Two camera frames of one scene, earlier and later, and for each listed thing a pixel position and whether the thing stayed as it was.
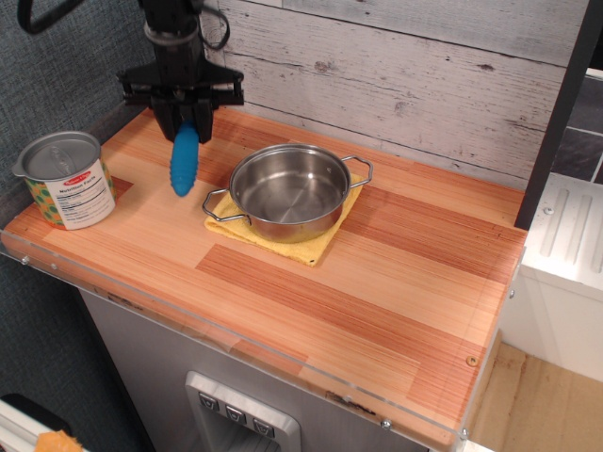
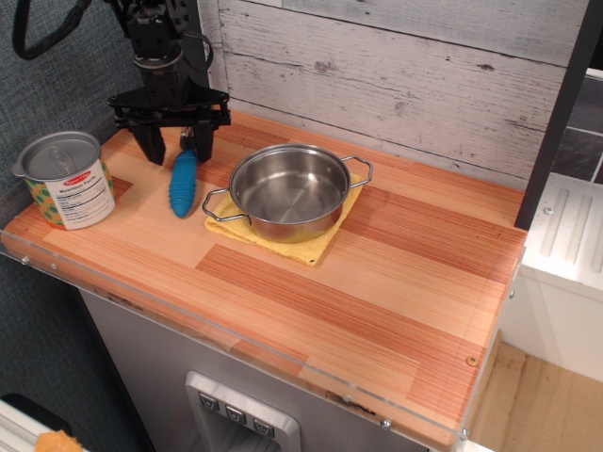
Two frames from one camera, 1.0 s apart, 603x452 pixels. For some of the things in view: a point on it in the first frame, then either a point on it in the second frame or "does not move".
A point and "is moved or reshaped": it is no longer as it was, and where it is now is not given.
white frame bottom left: (19, 430) does not move
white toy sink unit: (553, 309) does not move
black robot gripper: (179, 72) to (175, 93)
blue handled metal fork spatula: (184, 157) is moved or reshaped
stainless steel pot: (291, 193) does not move
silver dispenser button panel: (228, 420) does not move
